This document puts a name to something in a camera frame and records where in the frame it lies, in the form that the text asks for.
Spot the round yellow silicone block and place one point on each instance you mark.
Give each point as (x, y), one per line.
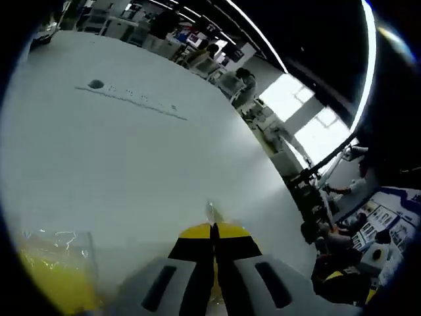
(217, 291)

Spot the wall poster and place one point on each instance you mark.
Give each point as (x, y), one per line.
(388, 224)

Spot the long curved ceiling light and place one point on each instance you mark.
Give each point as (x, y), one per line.
(256, 33)

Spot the rectangular yellow silicone block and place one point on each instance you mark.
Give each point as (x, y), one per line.
(56, 279)

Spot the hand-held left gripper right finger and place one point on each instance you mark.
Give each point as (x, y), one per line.
(263, 286)

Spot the straight ceiling light strip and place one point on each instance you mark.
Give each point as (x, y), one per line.
(368, 66)

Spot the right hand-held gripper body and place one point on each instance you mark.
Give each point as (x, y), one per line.
(378, 260)

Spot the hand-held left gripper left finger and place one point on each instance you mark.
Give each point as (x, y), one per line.
(158, 286)

